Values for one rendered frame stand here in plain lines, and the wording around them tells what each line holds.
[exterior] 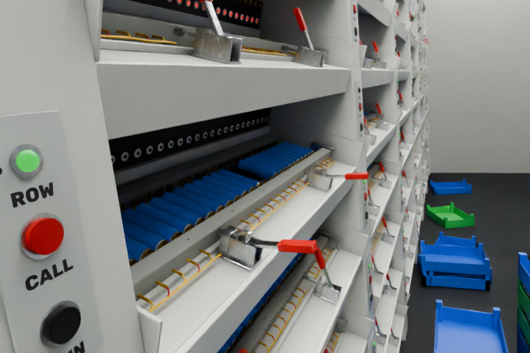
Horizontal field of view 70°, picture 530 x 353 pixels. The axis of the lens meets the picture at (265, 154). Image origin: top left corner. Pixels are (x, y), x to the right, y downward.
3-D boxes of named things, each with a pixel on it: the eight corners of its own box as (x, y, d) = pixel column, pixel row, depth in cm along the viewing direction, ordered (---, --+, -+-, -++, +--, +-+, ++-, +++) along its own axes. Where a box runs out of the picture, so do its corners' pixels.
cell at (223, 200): (189, 194, 50) (231, 210, 47) (181, 198, 48) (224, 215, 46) (191, 181, 49) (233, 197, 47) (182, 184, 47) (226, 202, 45)
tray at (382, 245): (397, 235, 146) (408, 203, 142) (370, 329, 93) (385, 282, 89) (346, 217, 154) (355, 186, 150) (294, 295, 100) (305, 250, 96)
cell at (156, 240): (117, 228, 39) (167, 252, 36) (102, 235, 37) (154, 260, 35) (118, 212, 38) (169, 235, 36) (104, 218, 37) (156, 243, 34)
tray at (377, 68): (390, 83, 137) (401, 43, 133) (355, 90, 83) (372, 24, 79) (337, 71, 144) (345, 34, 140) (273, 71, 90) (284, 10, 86)
